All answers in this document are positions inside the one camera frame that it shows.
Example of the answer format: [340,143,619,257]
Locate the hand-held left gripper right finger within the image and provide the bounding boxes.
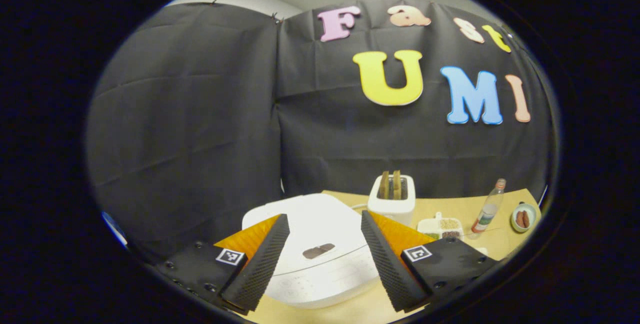
[361,210,501,313]

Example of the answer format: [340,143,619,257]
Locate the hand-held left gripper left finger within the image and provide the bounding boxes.
[155,214,291,314]

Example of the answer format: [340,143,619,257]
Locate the white divided rice dish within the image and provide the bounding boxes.
[417,212,464,240]

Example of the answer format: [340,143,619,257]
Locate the white rice cooker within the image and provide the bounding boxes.
[242,193,381,309]

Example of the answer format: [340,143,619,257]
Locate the white toaster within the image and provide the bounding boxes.
[367,174,416,227]

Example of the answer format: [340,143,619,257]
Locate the clear plastic bottle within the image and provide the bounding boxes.
[471,179,507,233]

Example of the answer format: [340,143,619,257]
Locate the blue and white object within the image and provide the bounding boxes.
[102,211,129,247]

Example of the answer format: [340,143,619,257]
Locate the pale green plate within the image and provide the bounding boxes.
[511,203,538,233]

